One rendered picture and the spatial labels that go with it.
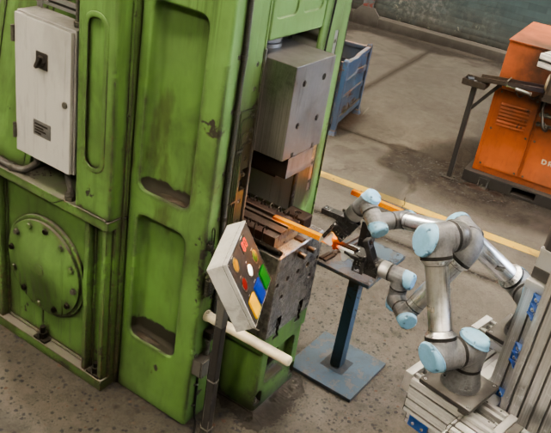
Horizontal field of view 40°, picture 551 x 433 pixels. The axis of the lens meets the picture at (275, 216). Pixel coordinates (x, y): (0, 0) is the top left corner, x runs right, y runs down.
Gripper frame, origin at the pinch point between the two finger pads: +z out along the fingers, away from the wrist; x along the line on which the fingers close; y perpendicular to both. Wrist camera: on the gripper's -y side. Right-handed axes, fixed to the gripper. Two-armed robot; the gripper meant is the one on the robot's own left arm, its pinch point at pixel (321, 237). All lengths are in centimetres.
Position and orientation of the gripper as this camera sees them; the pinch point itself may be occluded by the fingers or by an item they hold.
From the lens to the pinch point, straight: 329.9
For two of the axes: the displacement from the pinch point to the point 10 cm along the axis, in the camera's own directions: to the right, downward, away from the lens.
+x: 5.6, -3.3, 7.6
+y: 6.4, 7.6, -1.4
